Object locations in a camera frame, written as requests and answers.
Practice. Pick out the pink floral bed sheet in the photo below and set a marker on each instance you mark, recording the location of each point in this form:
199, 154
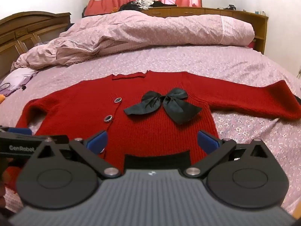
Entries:
247, 66

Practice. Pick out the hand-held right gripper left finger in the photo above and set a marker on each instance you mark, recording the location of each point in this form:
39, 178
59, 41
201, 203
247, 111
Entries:
97, 141

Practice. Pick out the small orange thing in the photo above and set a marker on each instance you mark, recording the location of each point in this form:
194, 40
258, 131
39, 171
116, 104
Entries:
1, 99

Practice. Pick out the small black device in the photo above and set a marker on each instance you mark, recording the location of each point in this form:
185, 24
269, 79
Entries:
231, 7

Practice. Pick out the wooden headboard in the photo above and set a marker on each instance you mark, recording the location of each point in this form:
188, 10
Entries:
14, 37

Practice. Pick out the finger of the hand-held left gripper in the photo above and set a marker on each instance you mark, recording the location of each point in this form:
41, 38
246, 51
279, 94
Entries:
16, 131

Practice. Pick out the black hair band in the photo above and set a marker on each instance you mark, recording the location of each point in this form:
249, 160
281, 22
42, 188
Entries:
4, 87

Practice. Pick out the pile of clothes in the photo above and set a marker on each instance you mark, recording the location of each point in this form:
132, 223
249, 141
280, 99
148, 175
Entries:
145, 3

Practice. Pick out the pink floral quilt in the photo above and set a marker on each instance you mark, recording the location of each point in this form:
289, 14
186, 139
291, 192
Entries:
150, 33

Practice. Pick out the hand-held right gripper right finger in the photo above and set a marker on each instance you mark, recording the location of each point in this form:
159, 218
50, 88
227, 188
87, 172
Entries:
207, 142

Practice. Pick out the red knitted sweater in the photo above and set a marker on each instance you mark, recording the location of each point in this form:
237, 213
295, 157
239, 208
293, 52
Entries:
152, 127

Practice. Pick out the lilac cloth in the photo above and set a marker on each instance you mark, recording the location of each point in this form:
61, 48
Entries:
21, 76

